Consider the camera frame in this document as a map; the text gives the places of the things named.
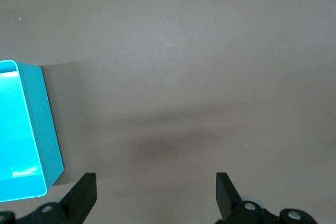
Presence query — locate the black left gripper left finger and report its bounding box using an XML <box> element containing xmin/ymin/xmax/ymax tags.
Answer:
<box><xmin>0</xmin><ymin>173</ymin><xmax>98</xmax><ymax>224</ymax></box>

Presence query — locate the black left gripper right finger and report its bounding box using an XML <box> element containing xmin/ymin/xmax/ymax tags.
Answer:
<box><xmin>216</xmin><ymin>172</ymin><xmax>318</xmax><ymax>224</ymax></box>

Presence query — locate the teal plastic bin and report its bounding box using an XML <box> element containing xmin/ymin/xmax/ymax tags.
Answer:
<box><xmin>0</xmin><ymin>60</ymin><xmax>65</xmax><ymax>204</ymax></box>

